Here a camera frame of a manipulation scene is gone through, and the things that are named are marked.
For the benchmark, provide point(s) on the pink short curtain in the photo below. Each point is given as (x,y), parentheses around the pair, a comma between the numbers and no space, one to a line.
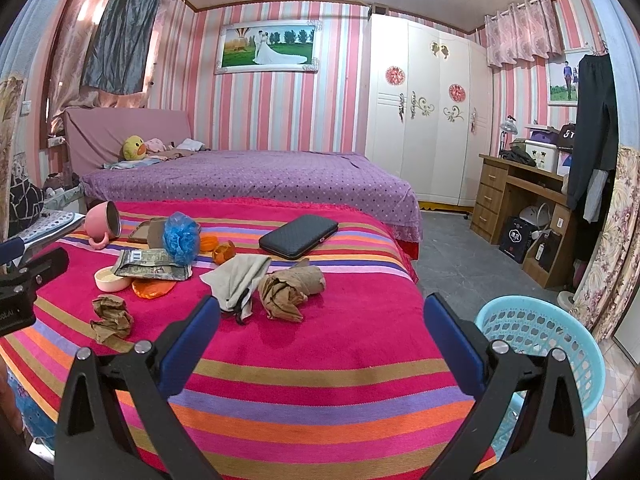
(522,33)

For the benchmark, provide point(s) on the brown cardboard cup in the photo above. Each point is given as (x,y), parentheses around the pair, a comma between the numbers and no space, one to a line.
(155,237)

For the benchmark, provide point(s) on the printed snack wrapper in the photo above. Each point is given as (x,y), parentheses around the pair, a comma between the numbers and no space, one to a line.
(150,264)

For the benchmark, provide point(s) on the white storage box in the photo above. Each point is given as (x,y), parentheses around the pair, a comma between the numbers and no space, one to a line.
(544,154)

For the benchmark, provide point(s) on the hanging black clothes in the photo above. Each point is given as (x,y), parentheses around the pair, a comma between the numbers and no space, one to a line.
(590,185)

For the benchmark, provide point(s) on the framed wedding photo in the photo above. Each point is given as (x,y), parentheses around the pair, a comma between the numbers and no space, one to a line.
(269,46)

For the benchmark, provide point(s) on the white wardrobe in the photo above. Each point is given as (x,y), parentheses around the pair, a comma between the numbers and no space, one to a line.
(429,111)

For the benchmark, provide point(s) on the pink mug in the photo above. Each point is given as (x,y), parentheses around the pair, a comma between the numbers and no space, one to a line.
(102,225)

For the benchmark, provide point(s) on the floral door curtain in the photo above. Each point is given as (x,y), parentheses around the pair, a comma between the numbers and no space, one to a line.
(612,275)

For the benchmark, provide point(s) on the purple dotted bed cover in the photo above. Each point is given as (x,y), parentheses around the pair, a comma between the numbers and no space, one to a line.
(346,179)

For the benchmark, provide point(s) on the black box under desk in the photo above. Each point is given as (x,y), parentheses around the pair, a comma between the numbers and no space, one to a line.
(516,238)

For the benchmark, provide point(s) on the pink headboard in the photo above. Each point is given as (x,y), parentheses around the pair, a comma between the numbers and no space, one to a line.
(95,136)

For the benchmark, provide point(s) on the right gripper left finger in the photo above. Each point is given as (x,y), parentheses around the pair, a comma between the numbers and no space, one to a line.
(93,440)

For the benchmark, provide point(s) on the striped pink bed blanket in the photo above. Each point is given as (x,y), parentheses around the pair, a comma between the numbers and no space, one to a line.
(358,390)

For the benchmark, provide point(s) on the orange plastic wrapper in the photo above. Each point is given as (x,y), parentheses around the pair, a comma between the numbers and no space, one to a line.
(152,289)

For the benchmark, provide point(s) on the desk lamp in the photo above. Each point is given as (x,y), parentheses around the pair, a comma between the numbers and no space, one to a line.
(507,130)

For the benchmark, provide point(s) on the small framed couple photo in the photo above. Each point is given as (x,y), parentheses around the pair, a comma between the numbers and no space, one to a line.
(562,77)

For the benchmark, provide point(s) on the brown paper roll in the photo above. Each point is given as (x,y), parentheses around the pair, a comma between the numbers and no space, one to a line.
(283,292)

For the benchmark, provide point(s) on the beige cloth pouch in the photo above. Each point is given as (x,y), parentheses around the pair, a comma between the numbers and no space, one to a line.
(233,283)

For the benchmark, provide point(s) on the orange peel piece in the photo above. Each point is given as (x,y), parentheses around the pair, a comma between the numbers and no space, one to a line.
(223,252)
(208,242)

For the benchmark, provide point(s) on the brown rectangular tray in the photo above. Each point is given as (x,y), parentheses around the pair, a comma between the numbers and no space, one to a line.
(138,235)

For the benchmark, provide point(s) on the wooden desk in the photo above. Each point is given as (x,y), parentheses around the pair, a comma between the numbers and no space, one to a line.
(507,189)

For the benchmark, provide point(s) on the blue plastic bag ball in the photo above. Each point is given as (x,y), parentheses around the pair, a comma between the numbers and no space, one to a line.
(181,238)

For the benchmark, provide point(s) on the yellow duck plush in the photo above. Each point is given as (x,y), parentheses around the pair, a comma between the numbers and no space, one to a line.
(133,149)

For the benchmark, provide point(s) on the grey window curtain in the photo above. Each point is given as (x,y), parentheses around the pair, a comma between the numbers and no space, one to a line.
(116,58)

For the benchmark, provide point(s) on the light blue plastic basket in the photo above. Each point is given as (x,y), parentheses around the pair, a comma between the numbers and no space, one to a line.
(533,326)

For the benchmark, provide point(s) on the black quilted wallet case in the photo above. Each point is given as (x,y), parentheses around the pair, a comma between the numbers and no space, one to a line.
(296,238)

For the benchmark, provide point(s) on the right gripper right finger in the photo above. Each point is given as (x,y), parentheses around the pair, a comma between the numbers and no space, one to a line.
(549,437)

